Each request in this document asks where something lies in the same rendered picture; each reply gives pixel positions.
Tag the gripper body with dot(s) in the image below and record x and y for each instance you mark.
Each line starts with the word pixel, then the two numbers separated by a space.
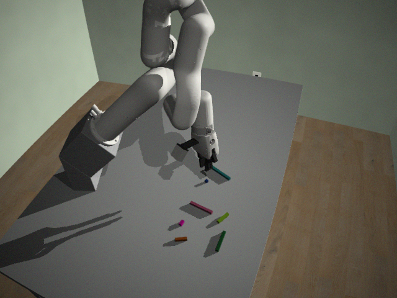
pixel 206 144

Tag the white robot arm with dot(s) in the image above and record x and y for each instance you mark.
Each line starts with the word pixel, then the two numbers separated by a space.
pixel 192 106

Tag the pink rod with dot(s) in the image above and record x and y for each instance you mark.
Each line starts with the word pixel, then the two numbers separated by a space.
pixel 201 207

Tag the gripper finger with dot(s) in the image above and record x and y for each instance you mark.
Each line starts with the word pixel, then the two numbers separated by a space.
pixel 208 163
pixel 201 160

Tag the turquoise rod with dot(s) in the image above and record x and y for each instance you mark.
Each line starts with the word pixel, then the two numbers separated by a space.
pixel 221 173

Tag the orange rod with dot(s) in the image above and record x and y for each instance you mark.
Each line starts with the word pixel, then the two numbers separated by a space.
pixel 179 239

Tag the lime green rod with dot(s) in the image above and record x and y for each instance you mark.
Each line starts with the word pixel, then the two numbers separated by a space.
pixel 222 218

